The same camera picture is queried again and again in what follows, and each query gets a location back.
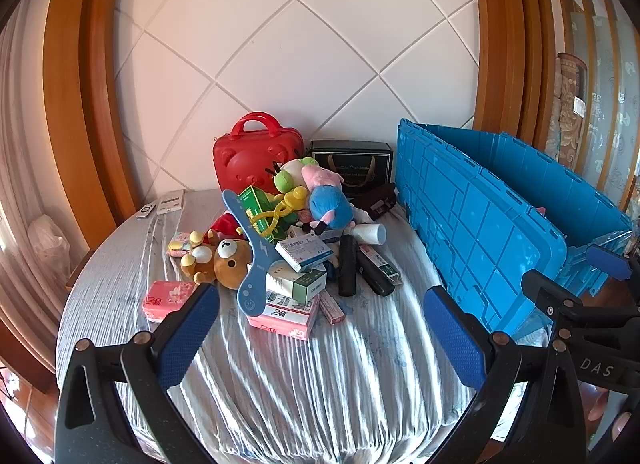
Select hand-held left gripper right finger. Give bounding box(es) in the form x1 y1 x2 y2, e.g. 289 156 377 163
422 285 588 464

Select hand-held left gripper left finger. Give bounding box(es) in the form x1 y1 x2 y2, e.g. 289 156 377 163
54 283 221 464

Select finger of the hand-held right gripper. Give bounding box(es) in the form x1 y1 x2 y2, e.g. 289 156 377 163
585 243 633 282
520 269 583 330

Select pink floral tissue pack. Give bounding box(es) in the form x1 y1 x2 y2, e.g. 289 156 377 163
142 280 196 321

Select brown bear plush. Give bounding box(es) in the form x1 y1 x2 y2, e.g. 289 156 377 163
180 238 254 291

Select pink tissue pack white label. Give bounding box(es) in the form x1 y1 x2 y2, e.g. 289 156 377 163
247 291 321 342

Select blue plastic storage crate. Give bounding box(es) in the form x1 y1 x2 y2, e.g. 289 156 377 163
396 118 635 340

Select yellow duck toy tongs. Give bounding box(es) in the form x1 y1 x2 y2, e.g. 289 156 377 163
250 185 308 235

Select black cylinder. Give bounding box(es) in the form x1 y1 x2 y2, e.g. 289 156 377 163
337 234 360 296
357 264 396 296

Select slim white green box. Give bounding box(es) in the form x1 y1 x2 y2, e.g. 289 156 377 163
360 244 402 285

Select pig plush red dress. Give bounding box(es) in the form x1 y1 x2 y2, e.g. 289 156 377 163
207 211 246 240

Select slim pink box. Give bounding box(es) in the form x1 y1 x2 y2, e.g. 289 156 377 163
318 289 346 325

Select white green medicine box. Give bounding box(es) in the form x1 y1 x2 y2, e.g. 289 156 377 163
265 267 328 302

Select white paper roll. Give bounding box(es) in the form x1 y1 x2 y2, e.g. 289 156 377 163
352 223 387 245

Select white remote control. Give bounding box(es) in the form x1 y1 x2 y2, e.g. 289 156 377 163
156 189 185 215

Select white blue medicine box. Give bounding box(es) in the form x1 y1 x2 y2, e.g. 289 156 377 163
275 237 335 272

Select brown leather wallet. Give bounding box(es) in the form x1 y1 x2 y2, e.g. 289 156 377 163
352 183 398 217

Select small white box blue print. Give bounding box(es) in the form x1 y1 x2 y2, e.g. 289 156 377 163
315 227 353 244

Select brown patterned rolled carpet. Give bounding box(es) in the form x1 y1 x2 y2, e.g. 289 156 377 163
547 52 586 165

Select frosted glass wooden partition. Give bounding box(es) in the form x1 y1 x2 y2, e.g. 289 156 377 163
550 0 640 215

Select clear plastic bag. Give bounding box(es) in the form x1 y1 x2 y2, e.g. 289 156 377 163
27 214 71 285

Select pink pig plush blue body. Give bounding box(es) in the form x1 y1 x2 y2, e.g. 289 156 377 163
300 164 358 237

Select red toy suitcase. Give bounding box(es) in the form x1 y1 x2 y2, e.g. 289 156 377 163
212 112 305 195

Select light green frog plush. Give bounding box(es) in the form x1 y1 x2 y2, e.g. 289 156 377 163
272 157 321 195

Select black gift box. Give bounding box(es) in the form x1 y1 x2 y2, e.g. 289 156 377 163
306 140 394 197

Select white sheer curtain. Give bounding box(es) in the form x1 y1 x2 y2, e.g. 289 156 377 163
0 19 66 345

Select wooden wall trim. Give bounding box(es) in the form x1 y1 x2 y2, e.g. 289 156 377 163
470 0 556 145
42 0 146 250

